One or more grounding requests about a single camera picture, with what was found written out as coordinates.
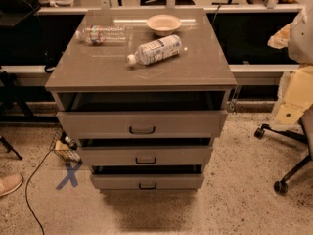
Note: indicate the black tripod leg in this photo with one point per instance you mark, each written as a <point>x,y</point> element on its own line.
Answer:
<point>9,147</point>

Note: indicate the grey drawer cabinet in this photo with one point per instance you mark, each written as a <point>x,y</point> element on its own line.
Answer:
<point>98,79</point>

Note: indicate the tan shoe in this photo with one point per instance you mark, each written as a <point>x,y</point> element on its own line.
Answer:
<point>9,184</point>

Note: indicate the clear plastic water bottle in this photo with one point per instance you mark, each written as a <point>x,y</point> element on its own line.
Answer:
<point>101,34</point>

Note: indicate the wire basket on floor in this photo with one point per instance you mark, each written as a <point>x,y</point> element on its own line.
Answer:
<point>65,148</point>

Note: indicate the grey top drawer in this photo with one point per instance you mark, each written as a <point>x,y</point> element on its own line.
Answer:
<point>119,125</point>

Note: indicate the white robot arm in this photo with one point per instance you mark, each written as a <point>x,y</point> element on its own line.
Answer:
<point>295,94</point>

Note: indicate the labelled plastic bottle white cap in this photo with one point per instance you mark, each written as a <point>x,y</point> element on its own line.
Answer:
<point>156,50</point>

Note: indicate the blue tape cross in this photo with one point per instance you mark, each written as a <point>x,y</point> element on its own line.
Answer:
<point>71,169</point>

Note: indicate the grey bottom drawer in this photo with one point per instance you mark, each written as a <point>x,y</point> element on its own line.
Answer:
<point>147,181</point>

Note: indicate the beige paper bowl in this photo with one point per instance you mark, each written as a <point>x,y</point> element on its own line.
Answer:
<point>163,25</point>

